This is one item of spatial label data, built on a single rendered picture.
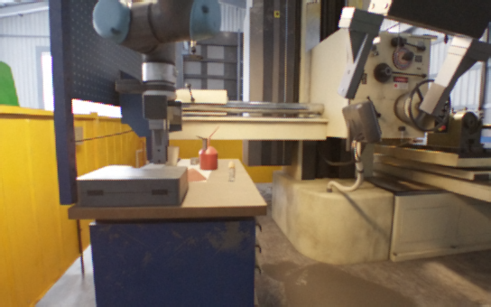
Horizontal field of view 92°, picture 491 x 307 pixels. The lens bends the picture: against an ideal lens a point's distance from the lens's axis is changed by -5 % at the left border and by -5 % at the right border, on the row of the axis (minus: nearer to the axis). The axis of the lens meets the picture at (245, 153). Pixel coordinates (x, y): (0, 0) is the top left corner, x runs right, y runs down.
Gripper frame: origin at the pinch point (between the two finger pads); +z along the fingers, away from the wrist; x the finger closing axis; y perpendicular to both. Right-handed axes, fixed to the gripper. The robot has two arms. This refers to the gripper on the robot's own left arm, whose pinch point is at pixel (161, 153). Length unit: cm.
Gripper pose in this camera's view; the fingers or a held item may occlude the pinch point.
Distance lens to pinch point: 62.7
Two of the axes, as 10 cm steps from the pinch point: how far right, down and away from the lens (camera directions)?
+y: 9.8, -0.1, 1.8
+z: -0.1, 9.9, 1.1
